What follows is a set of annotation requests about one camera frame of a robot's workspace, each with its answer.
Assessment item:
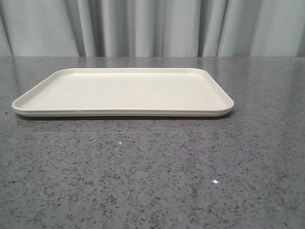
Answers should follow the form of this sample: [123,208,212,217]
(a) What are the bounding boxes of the cream rectangular plastic tray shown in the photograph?
[12,68,234,117]

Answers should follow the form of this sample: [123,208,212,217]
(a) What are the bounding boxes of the grey pleated curtain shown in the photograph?
[0,0,305,57]

